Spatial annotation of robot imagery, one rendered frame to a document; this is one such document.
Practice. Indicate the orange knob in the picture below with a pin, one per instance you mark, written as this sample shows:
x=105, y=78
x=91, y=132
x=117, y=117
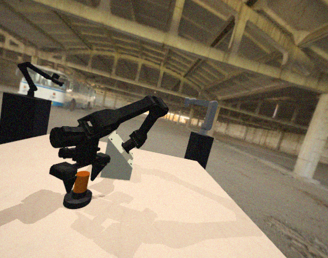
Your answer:
x=81, y=182

